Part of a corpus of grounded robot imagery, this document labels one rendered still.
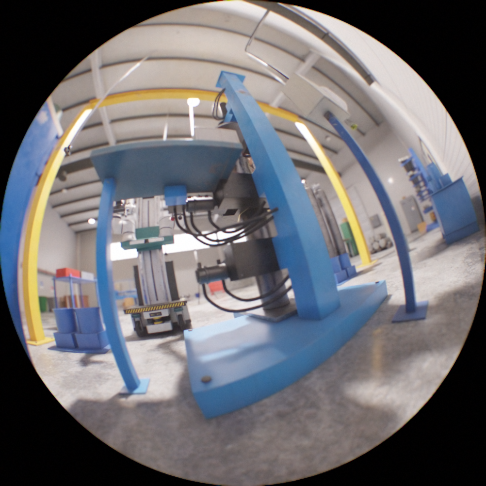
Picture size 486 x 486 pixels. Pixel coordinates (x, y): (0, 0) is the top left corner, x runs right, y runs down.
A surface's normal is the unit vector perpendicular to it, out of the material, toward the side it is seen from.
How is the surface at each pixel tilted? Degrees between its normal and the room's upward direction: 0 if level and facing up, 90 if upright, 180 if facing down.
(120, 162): 180
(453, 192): 90
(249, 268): 90
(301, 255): 90
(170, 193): 90
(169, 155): 180
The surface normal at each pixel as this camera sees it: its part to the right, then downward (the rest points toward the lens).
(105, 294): 0.37, -0.29
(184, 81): 0.18, 0.98
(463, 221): -0.90, 0.12
